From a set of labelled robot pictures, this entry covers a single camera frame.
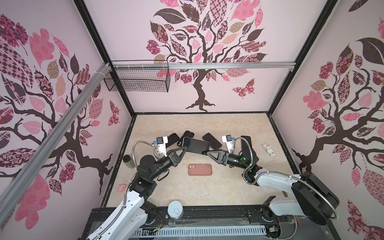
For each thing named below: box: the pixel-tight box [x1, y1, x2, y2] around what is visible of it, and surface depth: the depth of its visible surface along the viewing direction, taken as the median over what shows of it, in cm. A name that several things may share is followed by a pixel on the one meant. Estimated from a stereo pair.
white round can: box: [167, 200, 184, 220], surface depth 73 cm
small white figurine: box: [263, 144, 275, 157], surface depth 99 cm
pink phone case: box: [188, 163, 212, 176], surface depth 92 cm
